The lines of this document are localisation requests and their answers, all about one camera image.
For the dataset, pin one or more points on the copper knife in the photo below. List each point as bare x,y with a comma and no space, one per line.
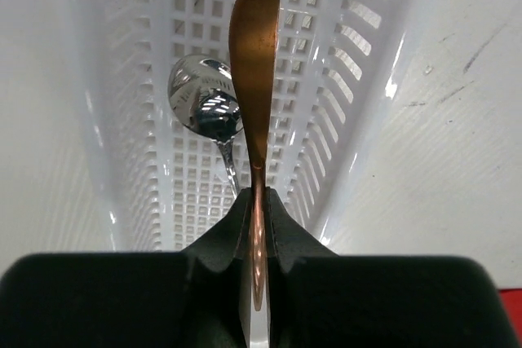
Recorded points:
252,41

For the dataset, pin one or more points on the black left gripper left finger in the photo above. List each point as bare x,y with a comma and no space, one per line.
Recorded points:
197,297

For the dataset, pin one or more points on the silver ornate spoon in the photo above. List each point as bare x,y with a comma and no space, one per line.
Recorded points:
202,98

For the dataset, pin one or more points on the red paper napkin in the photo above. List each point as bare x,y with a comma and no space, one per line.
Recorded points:
512,300

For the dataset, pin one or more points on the white perforated utensil basket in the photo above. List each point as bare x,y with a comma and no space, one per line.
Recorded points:
313,80

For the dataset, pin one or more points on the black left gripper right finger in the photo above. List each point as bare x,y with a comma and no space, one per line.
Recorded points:
317,298

